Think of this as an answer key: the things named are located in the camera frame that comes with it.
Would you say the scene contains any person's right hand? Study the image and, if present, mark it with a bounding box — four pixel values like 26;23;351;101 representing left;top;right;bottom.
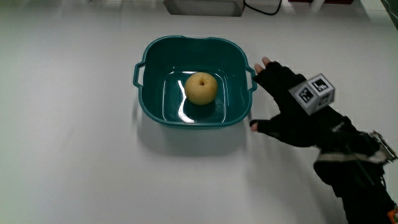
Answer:
249;57;376;154

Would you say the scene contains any teal plastic basin plate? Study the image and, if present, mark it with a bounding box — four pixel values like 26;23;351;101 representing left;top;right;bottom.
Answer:
132;35;258;129

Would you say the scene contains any yellow pear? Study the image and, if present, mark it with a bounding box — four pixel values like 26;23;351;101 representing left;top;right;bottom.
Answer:
184;72;218;106

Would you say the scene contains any white cylinder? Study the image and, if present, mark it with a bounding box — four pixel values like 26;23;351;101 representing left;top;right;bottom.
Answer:
310;0;326;12

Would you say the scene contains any dark red object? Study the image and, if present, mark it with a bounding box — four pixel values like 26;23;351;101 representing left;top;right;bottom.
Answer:
287;0;354;5

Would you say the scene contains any grey metal box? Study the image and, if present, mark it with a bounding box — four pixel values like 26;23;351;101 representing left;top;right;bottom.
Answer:
163;0;245;17

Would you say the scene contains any dark green mat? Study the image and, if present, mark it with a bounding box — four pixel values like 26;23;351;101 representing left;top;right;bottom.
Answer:
380;0;398;31

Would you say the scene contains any black cable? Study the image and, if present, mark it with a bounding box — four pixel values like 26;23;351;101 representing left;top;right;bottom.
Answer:
243;0;284;16

